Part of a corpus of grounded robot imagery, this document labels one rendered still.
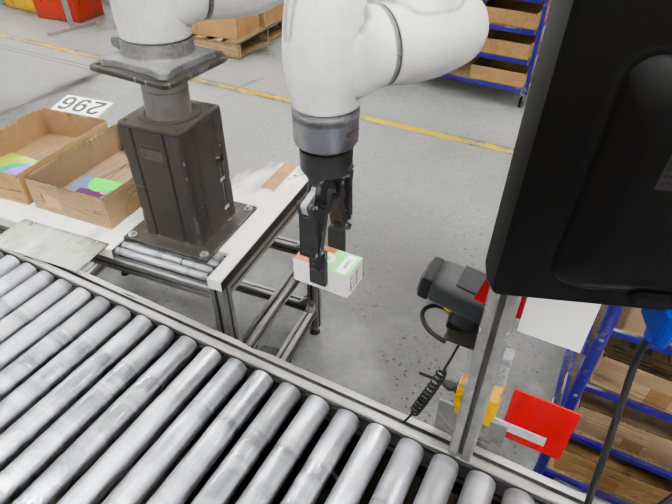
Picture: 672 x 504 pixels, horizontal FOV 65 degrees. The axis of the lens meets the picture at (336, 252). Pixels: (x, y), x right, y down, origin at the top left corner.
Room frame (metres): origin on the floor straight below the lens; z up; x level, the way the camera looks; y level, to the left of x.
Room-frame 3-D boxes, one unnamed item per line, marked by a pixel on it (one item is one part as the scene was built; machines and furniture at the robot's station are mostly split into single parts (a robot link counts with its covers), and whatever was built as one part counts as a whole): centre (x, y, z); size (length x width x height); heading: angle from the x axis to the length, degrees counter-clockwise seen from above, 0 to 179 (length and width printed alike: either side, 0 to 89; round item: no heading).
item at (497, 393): (0.58, -0.22, 0.84); 0.15 x 0.09 x 0.07; 62
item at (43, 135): (1.49, 0.96, 0.80); 0.38 x 0.28 x 0.10; 159
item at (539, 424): (0.49, -0.30, 0.85); 0.16 x 0.01 x 0.13; 62
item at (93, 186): (1.29, 0.69, 0.78); 0.19 x 0.14 x 0.02; 71
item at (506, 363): (0.53, -0.24, 0.95); 0.07 x 0.03 x 0.07; 62
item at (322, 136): (0.65, 0.01, 1.29); 0.09 x 0.09 x 0.06
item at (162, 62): (1.19, 0.41, 1.23); 0.22 x 0.18 x 0.06; 63
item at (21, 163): (1.40, 0.98, 0.79); 0.19 x 0.14 x 0.02; 65
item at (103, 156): (1.38, 0.66, 0.80); 0.38 x 0.28 x 0.10; 157
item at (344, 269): (0.65, 0.01, 1.04); 0.10 x 0.06 x 0.05; 62
